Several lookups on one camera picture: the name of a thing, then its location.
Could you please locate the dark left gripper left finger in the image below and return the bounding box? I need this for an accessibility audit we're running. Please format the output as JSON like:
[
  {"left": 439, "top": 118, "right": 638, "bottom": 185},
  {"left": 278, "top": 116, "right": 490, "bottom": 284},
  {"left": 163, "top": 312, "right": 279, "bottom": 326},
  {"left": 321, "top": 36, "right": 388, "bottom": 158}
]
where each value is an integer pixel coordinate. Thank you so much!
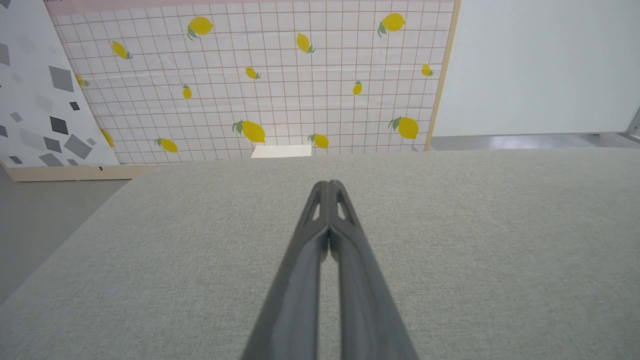
[{"left": 240, "top": 180, "right": 330, "bottom": 360}]

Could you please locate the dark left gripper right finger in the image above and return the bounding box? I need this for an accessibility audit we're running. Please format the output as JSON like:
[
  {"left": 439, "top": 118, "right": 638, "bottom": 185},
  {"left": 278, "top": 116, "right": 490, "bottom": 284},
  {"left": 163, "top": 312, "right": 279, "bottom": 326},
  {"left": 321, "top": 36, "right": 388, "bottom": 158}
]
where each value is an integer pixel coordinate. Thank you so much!
[{"left": 328, "top": 180, "right": 418, "bottom": 360}]

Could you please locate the white rectangular box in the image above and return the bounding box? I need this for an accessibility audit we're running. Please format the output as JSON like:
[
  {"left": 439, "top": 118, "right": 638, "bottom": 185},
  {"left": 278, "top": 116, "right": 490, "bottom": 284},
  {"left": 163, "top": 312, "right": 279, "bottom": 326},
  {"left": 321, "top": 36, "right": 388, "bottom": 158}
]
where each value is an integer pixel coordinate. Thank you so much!
[{"left": 251, "top": 145, "right": 313, "bottom": 159}]

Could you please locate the lemon print grid partition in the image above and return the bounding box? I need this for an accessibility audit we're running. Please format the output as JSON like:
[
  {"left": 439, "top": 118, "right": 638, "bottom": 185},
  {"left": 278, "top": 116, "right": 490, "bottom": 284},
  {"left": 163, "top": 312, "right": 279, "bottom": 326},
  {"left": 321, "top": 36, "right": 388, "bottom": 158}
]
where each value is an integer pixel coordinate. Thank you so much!
[{"left": 45, "top": 0, "right": 462, "bottom": 168}]

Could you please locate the grey metal bar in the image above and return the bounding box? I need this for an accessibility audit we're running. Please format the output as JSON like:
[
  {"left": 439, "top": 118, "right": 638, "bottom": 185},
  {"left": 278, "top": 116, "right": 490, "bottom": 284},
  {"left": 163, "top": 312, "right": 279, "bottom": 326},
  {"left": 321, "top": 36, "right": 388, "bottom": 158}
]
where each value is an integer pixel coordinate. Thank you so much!
[{"left": 626, "top": 106, "right": 640, "bottom": 139}]

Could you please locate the grey terrazzo print panel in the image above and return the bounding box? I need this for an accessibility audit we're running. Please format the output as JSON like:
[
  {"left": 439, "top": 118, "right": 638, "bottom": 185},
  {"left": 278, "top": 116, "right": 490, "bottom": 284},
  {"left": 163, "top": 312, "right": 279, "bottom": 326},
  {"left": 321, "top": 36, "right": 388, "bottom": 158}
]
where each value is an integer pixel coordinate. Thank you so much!
[{"left": 0, "top": 0, "right": 161, "bottom": 183}]

